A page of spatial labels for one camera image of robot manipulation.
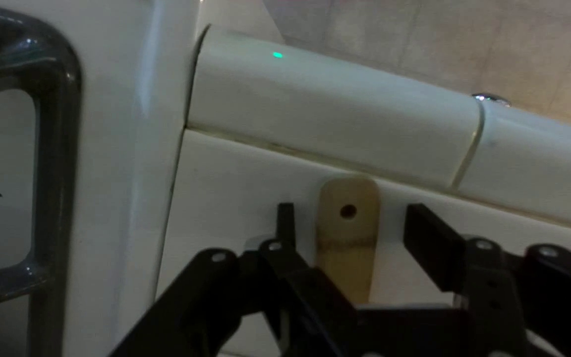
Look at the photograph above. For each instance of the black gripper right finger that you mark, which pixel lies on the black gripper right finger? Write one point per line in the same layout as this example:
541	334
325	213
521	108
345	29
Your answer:
529	304

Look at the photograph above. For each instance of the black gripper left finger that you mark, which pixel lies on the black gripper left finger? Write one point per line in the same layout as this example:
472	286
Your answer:
252	304

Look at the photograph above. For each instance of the wooden spoon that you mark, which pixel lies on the wooden spoon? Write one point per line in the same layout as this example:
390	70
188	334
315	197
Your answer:
347	245

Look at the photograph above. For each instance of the small metal knob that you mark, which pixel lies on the small metal knob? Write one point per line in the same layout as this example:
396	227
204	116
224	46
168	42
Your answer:
492	100

